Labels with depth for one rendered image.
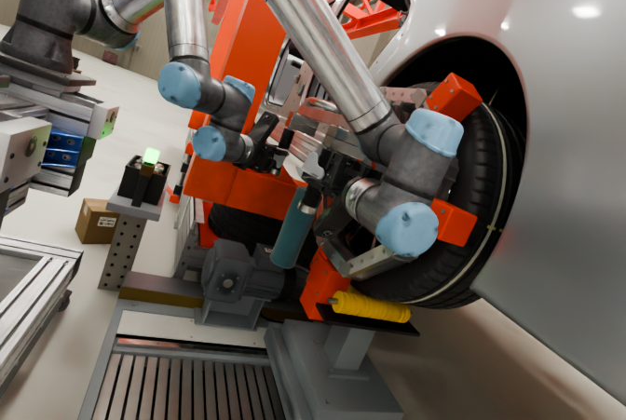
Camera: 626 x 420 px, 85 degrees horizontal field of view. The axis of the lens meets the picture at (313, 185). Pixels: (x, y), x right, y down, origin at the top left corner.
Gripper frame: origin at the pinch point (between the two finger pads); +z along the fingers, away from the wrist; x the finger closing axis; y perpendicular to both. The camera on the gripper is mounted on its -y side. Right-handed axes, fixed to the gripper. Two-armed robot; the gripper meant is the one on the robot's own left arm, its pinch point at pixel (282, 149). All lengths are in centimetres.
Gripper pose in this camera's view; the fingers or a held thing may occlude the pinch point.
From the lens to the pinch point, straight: 107.8
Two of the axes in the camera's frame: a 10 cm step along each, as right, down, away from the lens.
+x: 8.4, 4.0, -3.6
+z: 3.9, 0.0, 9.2
